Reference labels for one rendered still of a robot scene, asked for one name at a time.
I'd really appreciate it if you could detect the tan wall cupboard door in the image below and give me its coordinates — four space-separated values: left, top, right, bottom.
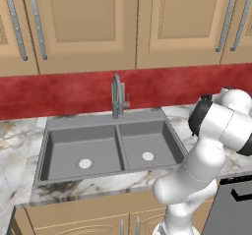
0 0 40 78
20 0 140 76
135 0 243 70
220 0 252 66

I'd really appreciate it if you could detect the grey sink tap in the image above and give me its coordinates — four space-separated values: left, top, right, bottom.
110 73 131 120

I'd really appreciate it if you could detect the grey double basin sink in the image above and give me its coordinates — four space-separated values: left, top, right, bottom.
32 107 189 188

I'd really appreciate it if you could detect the grey dishwasher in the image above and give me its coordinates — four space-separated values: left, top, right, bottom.
200 175 252 235

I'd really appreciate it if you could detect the grey bar cupboard handle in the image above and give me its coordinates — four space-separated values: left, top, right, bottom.
30 0 49 61
215 0 236 53
229 0 252 52
5 0 30 62

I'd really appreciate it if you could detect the tan base cupboard door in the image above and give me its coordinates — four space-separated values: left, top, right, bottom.
128 198 215 235
23 205 131 235

